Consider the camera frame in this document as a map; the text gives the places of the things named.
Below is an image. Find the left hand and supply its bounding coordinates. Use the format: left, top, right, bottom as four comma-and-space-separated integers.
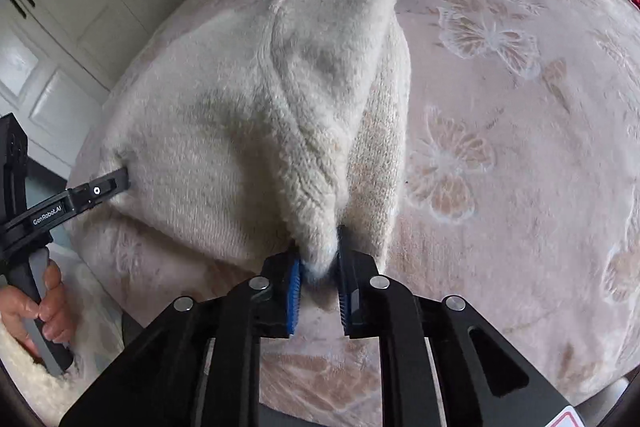
1, 260, 76, 359

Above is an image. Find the white panelled wardrobe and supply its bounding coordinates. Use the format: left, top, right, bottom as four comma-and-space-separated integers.
1, 0, 184, 176

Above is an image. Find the cream knit cardigan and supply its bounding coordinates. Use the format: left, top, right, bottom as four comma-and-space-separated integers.
70, 0, 411, 281

